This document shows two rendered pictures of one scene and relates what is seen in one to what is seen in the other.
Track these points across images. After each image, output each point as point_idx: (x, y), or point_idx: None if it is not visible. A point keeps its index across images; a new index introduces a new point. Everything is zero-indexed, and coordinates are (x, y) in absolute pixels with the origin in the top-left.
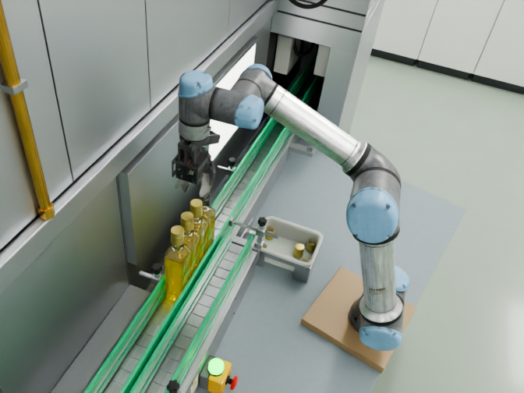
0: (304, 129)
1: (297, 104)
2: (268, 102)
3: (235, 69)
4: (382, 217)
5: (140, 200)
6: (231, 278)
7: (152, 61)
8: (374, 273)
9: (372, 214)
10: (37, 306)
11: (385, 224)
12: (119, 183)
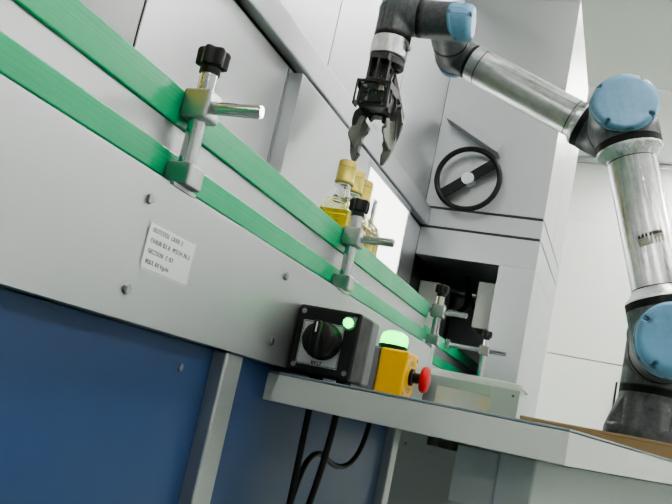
0: (518, 77)
1: (507, 60)
2: (474, 51)
3: (389, 198)
4: (639, 89)
5: (298, 143)
6: (407, 297)
7: (340, 22)
8: (641, 200)
9: (625, 87)
10: (192, 61)
11: (645, 97)
12: (286, 91)
